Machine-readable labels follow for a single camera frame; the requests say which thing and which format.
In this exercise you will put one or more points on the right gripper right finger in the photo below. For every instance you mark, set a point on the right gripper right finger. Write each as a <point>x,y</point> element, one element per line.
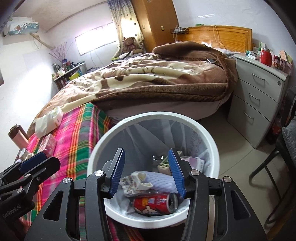
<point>234,217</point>

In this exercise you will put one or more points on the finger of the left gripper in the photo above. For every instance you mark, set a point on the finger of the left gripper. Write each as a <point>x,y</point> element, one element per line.
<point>39,172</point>
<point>32,162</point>

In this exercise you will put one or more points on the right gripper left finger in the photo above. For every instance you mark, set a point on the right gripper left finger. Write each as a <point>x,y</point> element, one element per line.
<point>59,217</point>

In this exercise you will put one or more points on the red strawberry milk carton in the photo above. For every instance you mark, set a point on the red strawberry milk carton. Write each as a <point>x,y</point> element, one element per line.
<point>48,145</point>

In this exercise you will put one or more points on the purple small carton box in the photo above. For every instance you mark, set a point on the purple small carton box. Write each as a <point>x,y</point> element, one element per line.
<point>195,162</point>

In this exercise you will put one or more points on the red drink can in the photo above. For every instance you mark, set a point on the red drink can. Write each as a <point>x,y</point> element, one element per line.
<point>156,204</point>

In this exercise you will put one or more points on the beige printed paper bag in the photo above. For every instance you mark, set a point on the beige printed paper bag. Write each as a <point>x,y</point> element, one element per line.
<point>24,155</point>

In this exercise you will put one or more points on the white foam net sleeve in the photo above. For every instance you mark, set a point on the white foam net sleeve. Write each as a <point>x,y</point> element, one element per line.
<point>160,182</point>

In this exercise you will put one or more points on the white long medicine box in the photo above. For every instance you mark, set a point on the white long medicine box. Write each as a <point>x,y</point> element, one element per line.
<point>164,167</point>

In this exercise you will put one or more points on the white round trash bin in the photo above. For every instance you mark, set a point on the white round trash bin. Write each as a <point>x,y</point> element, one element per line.
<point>142,136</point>

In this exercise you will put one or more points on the pink brown travel mug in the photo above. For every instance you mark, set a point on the pink brown travel mug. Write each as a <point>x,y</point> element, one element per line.
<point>18,136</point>

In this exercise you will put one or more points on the white tissue pack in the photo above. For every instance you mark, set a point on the white tissue pack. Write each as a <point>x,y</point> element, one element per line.
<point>49,122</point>

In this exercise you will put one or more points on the cluttered side table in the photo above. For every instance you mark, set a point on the cluttered side table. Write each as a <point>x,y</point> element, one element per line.
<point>77,71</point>

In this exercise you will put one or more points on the grey drawer nightstand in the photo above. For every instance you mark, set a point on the grey drawer nightstand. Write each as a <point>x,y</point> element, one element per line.
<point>256,98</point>

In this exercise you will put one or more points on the purple branch decoration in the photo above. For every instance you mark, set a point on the purple branch decoration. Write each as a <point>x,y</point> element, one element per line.
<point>60,52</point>

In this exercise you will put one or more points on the brown beige fleece blanket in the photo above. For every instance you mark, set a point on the brown beige fleece blanket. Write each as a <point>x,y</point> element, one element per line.
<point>184,77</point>

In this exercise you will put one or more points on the brown teddy bear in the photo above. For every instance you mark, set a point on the brown teddy bear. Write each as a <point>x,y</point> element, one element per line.
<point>130,45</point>

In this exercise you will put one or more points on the red jar on nightstand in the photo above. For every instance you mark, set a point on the red jar on nightstand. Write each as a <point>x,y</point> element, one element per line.
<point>266,57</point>

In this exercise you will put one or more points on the floral window curtain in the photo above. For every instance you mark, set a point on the floral window curtain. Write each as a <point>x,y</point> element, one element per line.
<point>126,23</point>

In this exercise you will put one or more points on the wooden headboard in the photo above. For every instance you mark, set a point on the wooden headboard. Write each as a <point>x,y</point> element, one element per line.
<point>236,39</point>

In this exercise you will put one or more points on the wooden wardrobe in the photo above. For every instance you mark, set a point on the wooden wardrobe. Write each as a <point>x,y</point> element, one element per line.
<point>157,19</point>

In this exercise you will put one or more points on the black chair frame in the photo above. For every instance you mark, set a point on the black chair frame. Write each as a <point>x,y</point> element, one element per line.
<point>279,168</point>

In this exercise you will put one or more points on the silver wall mirror panel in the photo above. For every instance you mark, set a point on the silver wall mirror panel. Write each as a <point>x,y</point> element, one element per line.
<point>1,79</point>

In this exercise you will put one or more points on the wall air conditioner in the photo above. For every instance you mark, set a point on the wall air conditioner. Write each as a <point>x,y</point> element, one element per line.
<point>20,26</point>

